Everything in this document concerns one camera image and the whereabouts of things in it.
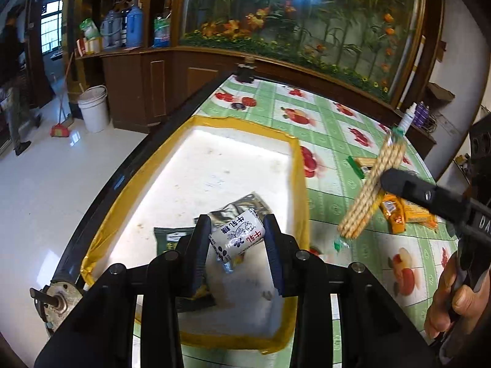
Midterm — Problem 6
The dark green snack packet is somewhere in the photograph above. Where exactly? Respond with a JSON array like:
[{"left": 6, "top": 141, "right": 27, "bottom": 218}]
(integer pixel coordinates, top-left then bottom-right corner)
[{"left": 153, "top": 226, "right": 217, "bottom": 313}]

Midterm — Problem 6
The blue thermos flask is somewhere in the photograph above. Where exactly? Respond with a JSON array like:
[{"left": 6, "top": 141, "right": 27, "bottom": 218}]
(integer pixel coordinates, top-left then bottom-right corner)
[{"left": 125, "top": 6, "right": 144, "bottom": 48}]

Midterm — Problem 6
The long biscuit stick packet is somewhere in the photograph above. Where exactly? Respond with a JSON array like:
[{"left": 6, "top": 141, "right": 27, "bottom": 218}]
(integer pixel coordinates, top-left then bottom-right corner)
[{"left": 333, "top": 128, "right": 408, "bottom": 254}]

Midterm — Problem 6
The white foam box yellow tape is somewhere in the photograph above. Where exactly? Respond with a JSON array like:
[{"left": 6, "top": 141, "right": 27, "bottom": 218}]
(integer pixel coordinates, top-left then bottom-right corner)
[{"left": 79, "top": 115, "right": 311, "bottom": 357}]

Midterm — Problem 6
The green biscuit packet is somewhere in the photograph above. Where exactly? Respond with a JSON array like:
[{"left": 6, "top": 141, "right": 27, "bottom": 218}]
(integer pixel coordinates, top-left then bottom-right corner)
[{"left": 347, "top": 155, "right": 380, "bottom": 179}]

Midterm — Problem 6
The orange snack packet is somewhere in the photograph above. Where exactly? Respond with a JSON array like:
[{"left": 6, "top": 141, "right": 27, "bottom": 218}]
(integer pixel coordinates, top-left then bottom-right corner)
[
  {"left": 403, "top": 199, "right": 439, "bottom": 231},
  {"left": 378, "top": 194, "right": 407, "bottom": 234}
]

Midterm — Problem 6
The grey thermos flask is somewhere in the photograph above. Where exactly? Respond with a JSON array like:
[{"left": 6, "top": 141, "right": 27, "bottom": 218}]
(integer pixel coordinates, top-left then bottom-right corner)
[{"left": 100, "top": 10, "right": 122, "bottom": 48}]

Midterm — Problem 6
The dark glass jar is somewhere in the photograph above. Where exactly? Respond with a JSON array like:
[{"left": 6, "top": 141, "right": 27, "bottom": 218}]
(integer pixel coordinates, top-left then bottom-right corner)
[{"left": 236, "top": 57, "right": 256, "bottom": 84}]

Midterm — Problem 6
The red broom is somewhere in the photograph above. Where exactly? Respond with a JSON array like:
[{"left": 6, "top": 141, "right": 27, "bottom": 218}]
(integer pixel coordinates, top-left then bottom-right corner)
[{"left": 50, "top": 52, "right": 75, "bottom": 139}]

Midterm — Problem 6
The green plastic bag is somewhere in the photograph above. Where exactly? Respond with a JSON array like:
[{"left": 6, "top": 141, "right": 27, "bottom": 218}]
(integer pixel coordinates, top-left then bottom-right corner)
[{"left": 153, "top": 15, "right": 171, "bottom": 48}]

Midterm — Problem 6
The grey metal motor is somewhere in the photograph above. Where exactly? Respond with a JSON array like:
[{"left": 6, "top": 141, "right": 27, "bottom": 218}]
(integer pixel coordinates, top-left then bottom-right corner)
[{"left": 30, "top": 282, "right": 85, "bottom": 338}]

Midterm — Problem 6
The green fruit-print tablecloth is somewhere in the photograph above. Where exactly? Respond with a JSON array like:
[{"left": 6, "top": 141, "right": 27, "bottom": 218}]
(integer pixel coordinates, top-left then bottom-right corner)
[{"left": 132, "top": 73, "right": 466, "bottom": 368}]

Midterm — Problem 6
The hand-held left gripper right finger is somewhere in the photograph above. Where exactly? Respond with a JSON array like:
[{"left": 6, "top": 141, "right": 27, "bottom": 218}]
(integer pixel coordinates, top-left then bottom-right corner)
[{"left": 263, "top": 214, "right": 438, "bottom": 368}]

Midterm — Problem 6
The person's right hand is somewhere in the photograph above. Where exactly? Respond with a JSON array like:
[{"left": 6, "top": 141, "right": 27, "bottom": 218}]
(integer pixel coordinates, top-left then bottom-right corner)
[{"left": 424, "top": 251, "right": 491, "bottom": 342}]

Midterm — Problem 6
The white plastic bucket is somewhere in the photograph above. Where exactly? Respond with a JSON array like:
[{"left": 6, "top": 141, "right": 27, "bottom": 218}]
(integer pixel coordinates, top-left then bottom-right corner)
[{"left": 78, "top": 85, "right": 110, "bottom": 133}]

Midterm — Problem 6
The barred window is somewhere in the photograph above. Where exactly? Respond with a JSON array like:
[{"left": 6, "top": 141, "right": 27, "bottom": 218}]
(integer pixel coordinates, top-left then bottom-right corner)
[{"left": 40, "top": 0, "right": 64, "bottom": 52}]

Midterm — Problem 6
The green and white bag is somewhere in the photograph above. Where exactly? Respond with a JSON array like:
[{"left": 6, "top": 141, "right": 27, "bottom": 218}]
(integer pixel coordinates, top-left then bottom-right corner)
[{"left": 79, "top": 18, "right": 99, "bottom": 41}]

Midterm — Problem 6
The white milk candy packet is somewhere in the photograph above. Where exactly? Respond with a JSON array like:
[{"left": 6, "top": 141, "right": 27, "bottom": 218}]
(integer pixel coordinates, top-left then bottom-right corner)
[{"left": 208, "top": 208, "right": 266, "bottom": 273}]

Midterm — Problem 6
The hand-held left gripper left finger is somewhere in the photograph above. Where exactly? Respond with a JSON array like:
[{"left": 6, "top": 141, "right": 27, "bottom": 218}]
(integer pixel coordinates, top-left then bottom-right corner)
[{"left": 34, "top": 215, "right": 213, "bottom": 368}]

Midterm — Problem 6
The red and white box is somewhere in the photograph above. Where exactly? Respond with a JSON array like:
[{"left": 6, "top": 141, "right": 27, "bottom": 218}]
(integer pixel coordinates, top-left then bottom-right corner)
[{"left": 76, "top": 38, "right": 102, "bottom": 56}]

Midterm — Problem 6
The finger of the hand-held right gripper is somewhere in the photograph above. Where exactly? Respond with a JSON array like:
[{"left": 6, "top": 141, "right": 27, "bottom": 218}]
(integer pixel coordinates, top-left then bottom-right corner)
[{"left": 381, "top": 167, "right": 473, "bottom": 224}]

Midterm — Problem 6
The brown wooden cabinet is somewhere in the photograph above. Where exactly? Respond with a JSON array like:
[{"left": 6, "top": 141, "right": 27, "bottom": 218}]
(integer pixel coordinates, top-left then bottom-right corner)
[{"left": 75, "top": 44, "right": 436, "bottom": 156}]

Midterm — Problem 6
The silver foil snack packet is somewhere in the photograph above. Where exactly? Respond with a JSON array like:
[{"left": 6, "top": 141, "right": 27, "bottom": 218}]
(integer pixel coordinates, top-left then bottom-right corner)
[{"left": 194, "top": 194, "right": 273, "bottom": 231}]

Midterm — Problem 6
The white spray bottle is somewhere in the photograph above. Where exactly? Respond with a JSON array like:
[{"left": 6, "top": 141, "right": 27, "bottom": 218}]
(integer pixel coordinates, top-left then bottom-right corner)
[{"left": 397, "top": 102, "right": 418, "bottom": 136}]

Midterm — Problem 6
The purple bottle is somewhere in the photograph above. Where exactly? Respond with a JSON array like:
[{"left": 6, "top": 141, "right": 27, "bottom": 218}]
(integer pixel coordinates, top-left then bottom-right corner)
[{"left": 414, "top": 102, "right": 430, "bottom": 129}]

